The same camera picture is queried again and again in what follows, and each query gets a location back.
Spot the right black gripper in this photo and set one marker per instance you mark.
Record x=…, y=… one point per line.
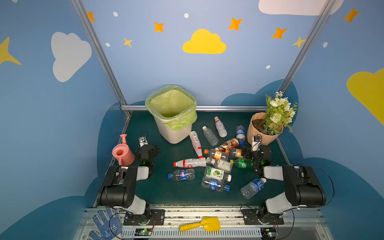
x=256, y=154

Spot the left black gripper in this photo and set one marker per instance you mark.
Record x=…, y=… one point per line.
x=151, y=150

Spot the small blue label bottle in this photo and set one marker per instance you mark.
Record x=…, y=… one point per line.
x=240, y=133

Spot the blue label water bottle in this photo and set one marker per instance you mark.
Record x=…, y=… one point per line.
x=253, y=187

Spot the pepsi bottle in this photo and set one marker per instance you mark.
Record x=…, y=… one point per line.
x=215, y=185
x=182, y=175

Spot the white bottle red cap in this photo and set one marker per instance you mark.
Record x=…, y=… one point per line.
x=220, y=127
x=191, y=163
x=196, y=143

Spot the clear bottle white cap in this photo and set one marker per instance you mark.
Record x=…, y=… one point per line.
x=210, y=136

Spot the pepsi bottle front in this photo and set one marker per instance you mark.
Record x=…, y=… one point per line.
x=215, y=185

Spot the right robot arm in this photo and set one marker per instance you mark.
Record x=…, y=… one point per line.
x=302, y=188

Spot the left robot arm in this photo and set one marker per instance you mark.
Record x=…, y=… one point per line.
x=118, y=190

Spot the white trash bin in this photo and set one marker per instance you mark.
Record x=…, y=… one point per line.
x=173, y=136

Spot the green plastic bin liner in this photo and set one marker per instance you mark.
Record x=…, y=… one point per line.
x=172, y=106

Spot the green plastic bottle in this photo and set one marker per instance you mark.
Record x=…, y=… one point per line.
x=243, y=163

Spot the pink watering can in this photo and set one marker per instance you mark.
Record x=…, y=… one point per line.
x=123, y=153

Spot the orange label bottle right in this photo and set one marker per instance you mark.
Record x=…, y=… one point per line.
x=243, y=153

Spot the clear bottle white label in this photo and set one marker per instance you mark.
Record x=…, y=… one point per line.
x=220, y=164

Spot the lime label jar bottle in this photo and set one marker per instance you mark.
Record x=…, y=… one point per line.
x=217, y=174

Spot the white artificial flowers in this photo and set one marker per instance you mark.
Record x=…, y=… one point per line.
x=280, y=113

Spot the orange cap bottle left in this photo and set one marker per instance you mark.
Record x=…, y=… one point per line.
x=218, y=155

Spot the right controller board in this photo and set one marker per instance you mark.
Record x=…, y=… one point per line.
x=268, y=234

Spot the controller board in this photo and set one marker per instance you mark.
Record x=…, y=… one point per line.
x=143, y=232
x=268, y=234

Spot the left controller board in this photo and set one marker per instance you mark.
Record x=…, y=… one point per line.
x=143, y=232

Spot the blue dotted work glove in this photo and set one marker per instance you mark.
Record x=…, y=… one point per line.
x=109, y=225

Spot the yellow plastic shovel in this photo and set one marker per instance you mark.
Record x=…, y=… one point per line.
x=210, y=224

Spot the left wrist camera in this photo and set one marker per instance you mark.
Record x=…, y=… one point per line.
x=143, y=141

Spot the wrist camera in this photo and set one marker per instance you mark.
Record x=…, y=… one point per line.
x=143, y=141
x=257, y=140

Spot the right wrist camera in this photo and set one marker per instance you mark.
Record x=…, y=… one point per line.
x=257, y=140

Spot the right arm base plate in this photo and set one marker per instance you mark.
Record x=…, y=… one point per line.
x=258, y=217

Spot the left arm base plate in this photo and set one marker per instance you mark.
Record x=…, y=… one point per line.
x=148, y=218

